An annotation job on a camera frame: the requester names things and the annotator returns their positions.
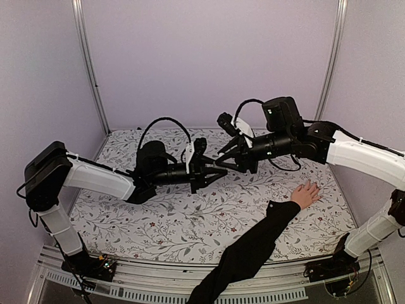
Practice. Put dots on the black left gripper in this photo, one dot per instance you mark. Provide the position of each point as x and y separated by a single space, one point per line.
199 171

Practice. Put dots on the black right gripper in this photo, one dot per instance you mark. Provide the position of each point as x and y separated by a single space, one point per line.
242 156

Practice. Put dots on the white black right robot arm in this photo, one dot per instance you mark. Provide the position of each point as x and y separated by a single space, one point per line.
322 142

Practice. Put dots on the black sleeved forearm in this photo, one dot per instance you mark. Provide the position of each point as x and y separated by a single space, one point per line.
243 259

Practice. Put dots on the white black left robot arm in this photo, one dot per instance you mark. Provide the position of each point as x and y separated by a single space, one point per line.
55 168

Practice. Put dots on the person's bare hand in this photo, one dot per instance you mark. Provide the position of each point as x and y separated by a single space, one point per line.
306 194

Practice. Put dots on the floral patterned table mat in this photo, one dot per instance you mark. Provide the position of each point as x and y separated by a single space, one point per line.
179 226

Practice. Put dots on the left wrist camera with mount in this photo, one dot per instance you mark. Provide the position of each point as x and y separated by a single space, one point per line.
193 153

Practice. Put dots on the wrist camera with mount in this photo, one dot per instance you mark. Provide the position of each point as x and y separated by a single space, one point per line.
193 153
236 127

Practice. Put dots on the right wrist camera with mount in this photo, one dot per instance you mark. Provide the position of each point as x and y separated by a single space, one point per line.
236 127

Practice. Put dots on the right aluminium frame post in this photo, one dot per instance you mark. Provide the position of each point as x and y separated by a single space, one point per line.
338 32

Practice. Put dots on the aluminium frame post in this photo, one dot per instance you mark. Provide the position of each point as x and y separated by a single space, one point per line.
78 14
338 32

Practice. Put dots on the aluminium front rail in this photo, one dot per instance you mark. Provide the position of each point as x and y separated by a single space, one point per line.
144 281

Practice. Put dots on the left aluminium frame post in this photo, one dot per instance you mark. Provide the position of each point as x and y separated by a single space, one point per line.
78 14

